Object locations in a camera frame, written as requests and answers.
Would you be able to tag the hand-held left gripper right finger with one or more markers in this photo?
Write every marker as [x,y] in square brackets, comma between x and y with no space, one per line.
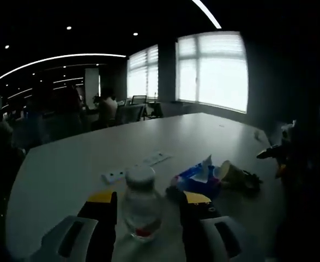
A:
[195,226]

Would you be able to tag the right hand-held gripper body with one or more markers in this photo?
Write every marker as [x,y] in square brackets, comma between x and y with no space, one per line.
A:
[289,133]

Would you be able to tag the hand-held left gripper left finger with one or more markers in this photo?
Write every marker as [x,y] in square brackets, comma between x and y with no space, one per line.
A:
[99,218]

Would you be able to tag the clear water bottle red label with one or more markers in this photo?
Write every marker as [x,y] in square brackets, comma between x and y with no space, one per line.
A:
[140,207]

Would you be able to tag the white paper cup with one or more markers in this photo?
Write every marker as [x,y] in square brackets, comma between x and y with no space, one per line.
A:
[230,174]

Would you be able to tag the blue tissue pack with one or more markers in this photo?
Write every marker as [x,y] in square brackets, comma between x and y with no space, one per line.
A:
[203,181]

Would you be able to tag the white table socket panel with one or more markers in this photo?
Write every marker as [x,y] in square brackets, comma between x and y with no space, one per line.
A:
[113,176]

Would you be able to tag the white table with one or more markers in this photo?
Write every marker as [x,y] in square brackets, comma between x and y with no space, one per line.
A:
[67,169]

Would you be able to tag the bright window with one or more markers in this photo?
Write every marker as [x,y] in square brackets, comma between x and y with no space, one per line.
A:
[143,76]
[214,76]

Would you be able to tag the white mesh office chair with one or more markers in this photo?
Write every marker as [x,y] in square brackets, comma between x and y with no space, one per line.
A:
[131,114]

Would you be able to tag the potted green plant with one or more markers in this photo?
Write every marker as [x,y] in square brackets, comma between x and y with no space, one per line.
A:
[96,98]

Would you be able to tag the grey office chair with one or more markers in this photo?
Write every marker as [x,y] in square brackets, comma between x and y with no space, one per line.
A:
[139,99]

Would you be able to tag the curved ceiling light strip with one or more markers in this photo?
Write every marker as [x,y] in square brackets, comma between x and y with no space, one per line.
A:
[67,56]
[208,12]

